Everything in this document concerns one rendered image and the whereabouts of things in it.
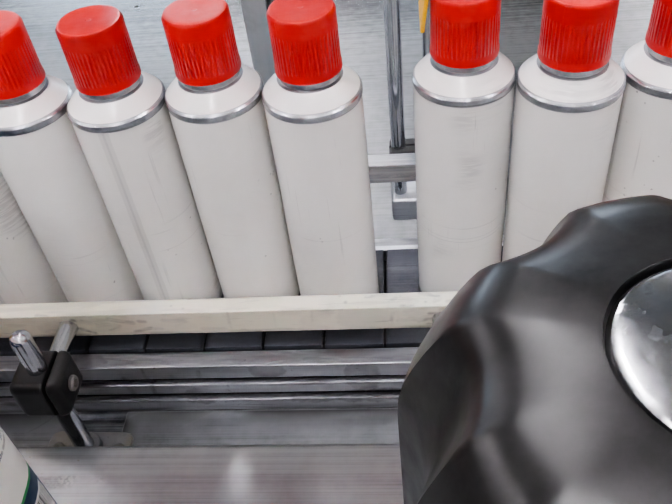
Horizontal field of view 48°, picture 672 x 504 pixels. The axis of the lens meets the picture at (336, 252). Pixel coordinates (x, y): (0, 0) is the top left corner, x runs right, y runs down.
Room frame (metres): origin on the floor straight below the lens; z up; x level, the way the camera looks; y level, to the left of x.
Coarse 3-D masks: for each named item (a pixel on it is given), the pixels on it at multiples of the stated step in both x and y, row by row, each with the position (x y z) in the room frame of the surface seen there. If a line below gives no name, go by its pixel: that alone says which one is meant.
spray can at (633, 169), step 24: (648, 48) 0.31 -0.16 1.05; (648, 72) 0.30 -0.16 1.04; (624, 96) 0.31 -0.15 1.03; (648, 96) 0.30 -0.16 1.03; (624, 120) 0.31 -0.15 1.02; (648, 120) 0.29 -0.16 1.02; (624, 144) 0.30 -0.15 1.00; (648, 144) 0.29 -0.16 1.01; (624, 168) 0.30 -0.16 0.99; (648, 168) 0.29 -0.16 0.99; (624, 192) 0.30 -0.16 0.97; (648, 192) 0.29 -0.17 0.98
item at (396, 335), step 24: (384, 264) 0.37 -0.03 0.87; (408, 264) 0.36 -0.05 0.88; (384, 288) 0.34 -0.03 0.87; (408, 288) 0.34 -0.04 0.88; (96, 336) 0.33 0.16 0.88; (120, 336) 0.33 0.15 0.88; (144, 336) 0.32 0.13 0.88; (168, 336) 0.32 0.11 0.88; (192, 336) 0.32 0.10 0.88; (216, 336) 0.32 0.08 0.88; (240, 336) 0.31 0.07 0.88; (264, 336) 0.32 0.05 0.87; (288, 336) 0.31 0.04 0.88; (312, 336) 0.31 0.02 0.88; (336, 336) 0.30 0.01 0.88; (360, 336) 0.30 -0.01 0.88; (384, 336) 0.30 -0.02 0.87; (408, 336) 0.30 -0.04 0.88
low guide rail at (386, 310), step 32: (0, 320) 0.32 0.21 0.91; (32, 320) 0.32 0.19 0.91; (64, 320) 0.32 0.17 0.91; (96, 320) 0.32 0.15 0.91; (128, 320) 0.31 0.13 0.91; (160, 320) 0.31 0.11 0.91; (192, 320) 0.31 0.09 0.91; (224, 320) 0.30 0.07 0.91; (256, 320) 0.30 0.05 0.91; (288, 320) 0.30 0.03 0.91; (320, 320) 0.30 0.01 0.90; (352, 320) 0.29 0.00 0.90; (384, 320) 0.29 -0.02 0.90; (416, 320) 0.29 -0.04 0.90
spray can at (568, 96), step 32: (544, 0) 0.32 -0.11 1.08; (576, 0) 0.31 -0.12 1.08; (608, 0) 0.30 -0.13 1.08; (544, 32) 0.31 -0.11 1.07; (576, 32) 0.30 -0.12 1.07; (608, 32) 0.30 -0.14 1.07; (544, 64) 0.31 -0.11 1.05; (576, 64) 0.30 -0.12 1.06; (608, 64) 0.31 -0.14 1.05; (544, 96) 0.30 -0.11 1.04; (576, 96) 0.29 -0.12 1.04; (608, 96) 0.29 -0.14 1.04; (544, 128) 0.30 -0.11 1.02; (576, 128) 0.29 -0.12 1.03; (608, 128) 0.29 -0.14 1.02; (512, 160) 0.31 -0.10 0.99; (544, 160) 0.29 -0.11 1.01; (576, 160) 0.29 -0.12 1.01; (608, 160) 0.30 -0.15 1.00; (512, 192) 0.31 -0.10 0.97; (544, 192) 0.29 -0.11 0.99; (576, 192) 0.29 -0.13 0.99; (512, 224) 0.31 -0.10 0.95; (544, 224) 0.29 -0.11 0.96; (512, 256) 0.31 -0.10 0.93
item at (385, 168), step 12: (372, 156) 0.37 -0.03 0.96; (384, 156) 0.37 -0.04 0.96; (396, 156) 0.37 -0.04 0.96; (408, 156) 0.37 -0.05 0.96; (372, 168) 0.36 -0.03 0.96; (384, 168) 0.36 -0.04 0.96; (396, 168) 0.36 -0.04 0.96; (408, 168) 0.36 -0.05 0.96; (372, 180) 0.36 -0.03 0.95; (384, 180) 0.36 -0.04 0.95; (396, 180) 0.36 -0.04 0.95; (408, 180) 0.36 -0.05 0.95
